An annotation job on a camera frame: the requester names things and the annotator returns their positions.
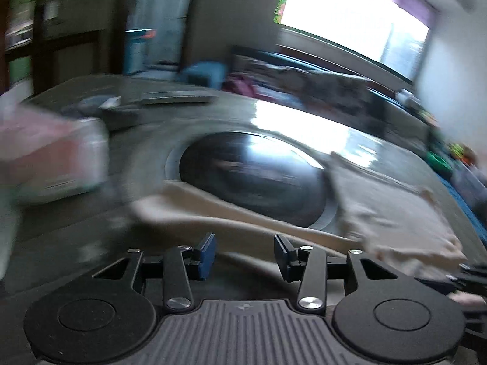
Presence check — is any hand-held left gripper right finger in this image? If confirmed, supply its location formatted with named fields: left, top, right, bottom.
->
left=273, top=233, right=398, bottom=315

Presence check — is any square butterfly print pillow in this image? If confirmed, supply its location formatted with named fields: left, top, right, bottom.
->
left=300, top=69, right=368, bottom=112

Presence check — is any green bowl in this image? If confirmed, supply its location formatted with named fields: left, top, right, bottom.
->
left=425, top=151, right=454, bottom=172

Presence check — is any long butterfly print pillow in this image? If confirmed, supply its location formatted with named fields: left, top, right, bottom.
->
left=232, top=58, right=305, bottom=96

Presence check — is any dark flat object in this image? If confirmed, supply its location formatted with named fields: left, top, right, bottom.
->
left=100, top=106, right=140, bottom=130

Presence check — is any flat grey device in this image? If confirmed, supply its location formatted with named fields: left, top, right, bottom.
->
left=140, top=90, right=214, bottom=106

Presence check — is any pink and white box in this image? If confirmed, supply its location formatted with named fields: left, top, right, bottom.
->
left=0, top=116, right=110, bottom=203

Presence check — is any round black table inset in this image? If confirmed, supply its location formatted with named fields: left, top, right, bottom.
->
left=164, top=131, right=338, bottom=233

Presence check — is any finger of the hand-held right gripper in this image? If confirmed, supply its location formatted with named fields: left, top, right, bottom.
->
left=445, top=262, right=487, bottom=288

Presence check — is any window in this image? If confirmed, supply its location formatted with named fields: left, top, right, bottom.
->
left=273, top=0, right=439, bottom=81

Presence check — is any cream knit garment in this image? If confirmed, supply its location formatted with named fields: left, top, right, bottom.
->
left=129, top=151, right=471, bottom=287

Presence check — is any teal cabinet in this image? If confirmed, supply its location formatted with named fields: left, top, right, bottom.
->
left=123, top=28, right=157, bottom=75

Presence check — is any dark wooden cabinet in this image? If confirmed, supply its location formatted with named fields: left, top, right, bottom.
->
left=0, top=0, right=109, bottom=96

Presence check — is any pink cloth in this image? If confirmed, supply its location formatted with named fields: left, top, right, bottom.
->
left=224, top=73, right=260, bottom=100

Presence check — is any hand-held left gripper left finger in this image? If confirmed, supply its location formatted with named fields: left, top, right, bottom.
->
left=91, top=232, right=218, bottom=313

